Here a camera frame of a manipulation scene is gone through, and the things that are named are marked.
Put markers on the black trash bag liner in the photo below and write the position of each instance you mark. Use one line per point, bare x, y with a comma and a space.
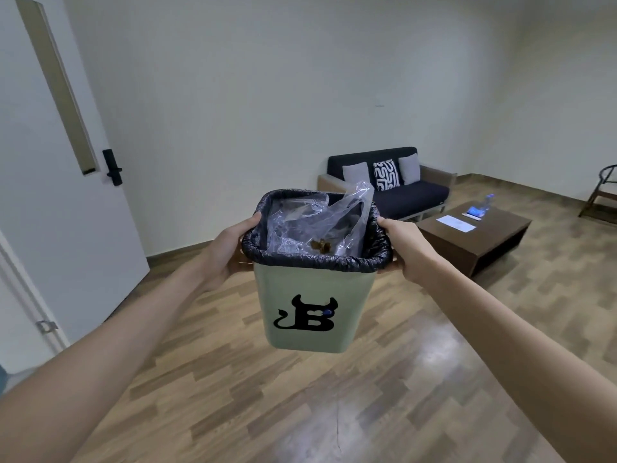
318, 260

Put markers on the dark blue sofa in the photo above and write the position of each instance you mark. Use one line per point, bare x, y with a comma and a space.
409, 195

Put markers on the white paper sheet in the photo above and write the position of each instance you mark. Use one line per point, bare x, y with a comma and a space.
455, 223

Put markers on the metal door hinge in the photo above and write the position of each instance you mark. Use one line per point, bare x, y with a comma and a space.
47, 326

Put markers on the person's left thumb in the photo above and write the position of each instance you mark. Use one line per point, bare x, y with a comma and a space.
247, 225

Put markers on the person's right forearm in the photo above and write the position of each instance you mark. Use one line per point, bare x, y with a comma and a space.
523, 361

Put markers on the person's right thumb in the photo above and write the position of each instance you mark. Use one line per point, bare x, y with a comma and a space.
386, 225

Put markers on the person's right hand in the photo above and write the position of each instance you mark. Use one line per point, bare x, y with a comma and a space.
409, 248

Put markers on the white door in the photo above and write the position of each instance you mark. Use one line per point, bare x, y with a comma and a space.
58, 163

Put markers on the clear plastic bag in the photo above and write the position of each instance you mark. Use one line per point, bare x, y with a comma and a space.
313, 221

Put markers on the clear plastic water bottle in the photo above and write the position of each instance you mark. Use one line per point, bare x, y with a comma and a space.
487, 202

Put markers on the pale green trash bin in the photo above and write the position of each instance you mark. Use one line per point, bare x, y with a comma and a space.
313, 308

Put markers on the smartphone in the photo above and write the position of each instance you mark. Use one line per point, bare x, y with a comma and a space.
474, 213

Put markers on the black white patterned cushion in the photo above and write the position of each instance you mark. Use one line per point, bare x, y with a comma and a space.
386, 175

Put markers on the brown food scraps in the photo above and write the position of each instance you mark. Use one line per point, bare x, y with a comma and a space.
321, 245

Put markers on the dark wooden chair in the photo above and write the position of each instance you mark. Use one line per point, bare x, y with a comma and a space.
600, 192

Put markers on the person's left forearm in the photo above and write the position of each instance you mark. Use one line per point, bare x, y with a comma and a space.
101, 361

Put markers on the person's left hand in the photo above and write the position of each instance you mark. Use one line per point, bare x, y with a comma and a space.
222, 255

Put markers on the dark brown coffee table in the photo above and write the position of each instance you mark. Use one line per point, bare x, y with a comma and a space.
477, 231

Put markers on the grey cushion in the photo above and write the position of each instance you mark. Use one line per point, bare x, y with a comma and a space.
409, 168
355, 174

